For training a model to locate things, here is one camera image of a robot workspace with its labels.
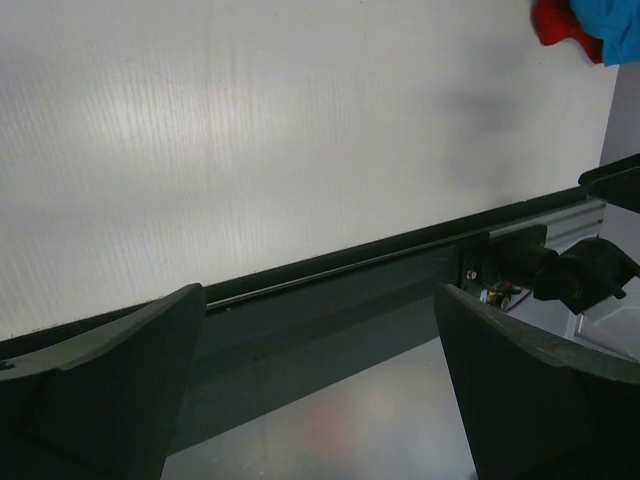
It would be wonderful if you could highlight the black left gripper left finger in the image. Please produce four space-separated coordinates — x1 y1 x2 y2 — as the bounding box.
1 284 206 479

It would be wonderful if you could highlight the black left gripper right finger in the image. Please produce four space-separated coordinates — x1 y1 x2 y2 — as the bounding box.
434 285 639 479

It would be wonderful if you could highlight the red t-shirt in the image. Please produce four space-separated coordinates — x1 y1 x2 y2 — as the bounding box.
532 0 603 64

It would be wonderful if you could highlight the blue t-shirt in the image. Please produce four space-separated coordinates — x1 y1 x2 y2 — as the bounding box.
570 0 639 66

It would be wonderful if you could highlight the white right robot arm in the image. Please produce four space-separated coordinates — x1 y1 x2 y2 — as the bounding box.
488 154 639 314

